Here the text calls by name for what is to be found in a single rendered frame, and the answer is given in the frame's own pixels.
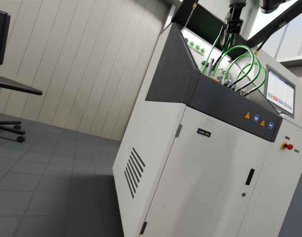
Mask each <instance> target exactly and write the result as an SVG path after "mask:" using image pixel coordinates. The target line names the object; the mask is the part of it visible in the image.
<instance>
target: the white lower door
mask: <svg viewBox="0 0 302 237"><path fill-rule="evenodd" d="M270 144H271V142H269V141H267V140H265V139H262V138H260V137H258V136H255V135H253V134H250V133H248V132H246V131H244V130H241V129H239V128H237V127H234V126H232V125H229V124H227V123H225V122H222V121H220V120H218V119H215V118H213V117H211V116H209V115H207V114H204V113H202V112H200V111H197V110H195V109H192V108H190V107H188V106H186V107H185V110H184V112H183V116H182V118H181V121H180V124H179V127H178V129H177V132H176V134H175V138H174V140H173V143H172V146H171V149H170V151H169V154H168V157H167V160H166V162H165V165H164V168H163V171H162V173H161V176H160V179H159V182H158V184H157V187H156V190H155V193H154V195H153V198H152V201H151V204H150V207H149V209H148V212H147V215H146V217H145V220H144V223H143V226H142V229H141V231H140V234H139V237H236V235H237V233H238V230H239V227H240V225H241V222H242V219H243V217H244V214H245V211H246V208H247V206H248V203H249V200H250V198H251V195H252V193H253V190H254V187H255V184H256V182H257V179H258V176H259V174H260V171H261V168H262V166H263V163H264V160H265V158H266V155H267V152H268V150H269V147H270Z"/></svg>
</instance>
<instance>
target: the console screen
mask: <svg viewBox="0 0 302 237"><path fill-rule="evenodd" d="M266 71H267V78H266V81H265V83H264V92H263V95H264V96H265V97H266V98H267V99H268V101H269V102H270V103H271V104H272V105H273V106H274V108H275V109H277V110H279V111H280V112H284V113H286V114H287V116H289V117H291V118H293V119H294V110H295V89H296V85H295V84H294V83H292V82H291V81H290V80H288V79H287V78H286V77H284V76H283V75H282V74H280V73H279V72H277V71H276V70H275V69H273V68H272V67H271V66H269V65H268V64H266Z"/></svg>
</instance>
